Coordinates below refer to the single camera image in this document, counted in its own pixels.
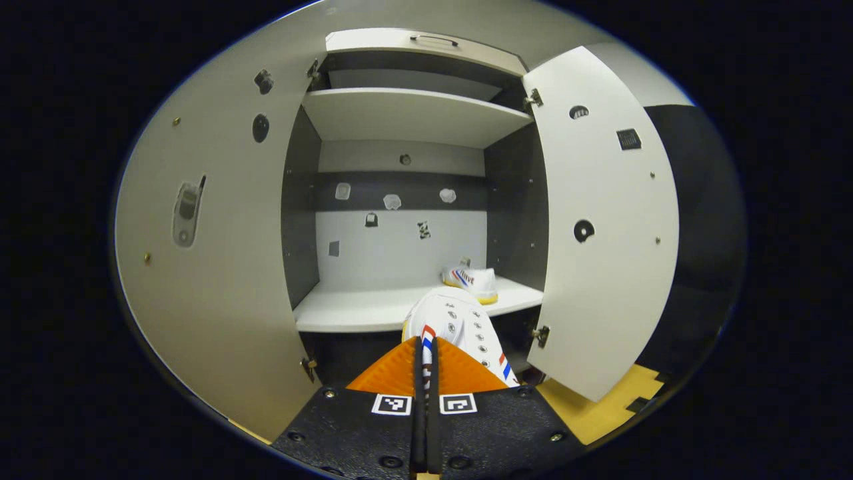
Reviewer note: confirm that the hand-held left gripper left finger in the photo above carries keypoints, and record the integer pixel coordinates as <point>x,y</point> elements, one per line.
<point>360,426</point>

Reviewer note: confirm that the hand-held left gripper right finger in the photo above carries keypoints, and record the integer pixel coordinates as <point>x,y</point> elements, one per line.
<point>493,426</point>

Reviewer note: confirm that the white shoe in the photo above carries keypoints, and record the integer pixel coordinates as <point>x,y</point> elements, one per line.
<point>453,316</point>
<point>476,280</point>

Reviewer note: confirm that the white cabinet door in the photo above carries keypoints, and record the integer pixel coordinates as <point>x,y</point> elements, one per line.
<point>226,266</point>
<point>606,286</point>

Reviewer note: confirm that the white shoe cabinet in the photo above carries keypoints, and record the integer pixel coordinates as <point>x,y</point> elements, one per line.
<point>413,116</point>

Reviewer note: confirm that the white cabinet shelf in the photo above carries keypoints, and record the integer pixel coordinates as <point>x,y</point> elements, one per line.
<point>360,310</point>
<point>413,116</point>

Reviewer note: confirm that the white cabinet drawer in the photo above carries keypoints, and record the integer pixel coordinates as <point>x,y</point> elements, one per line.
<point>386,43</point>

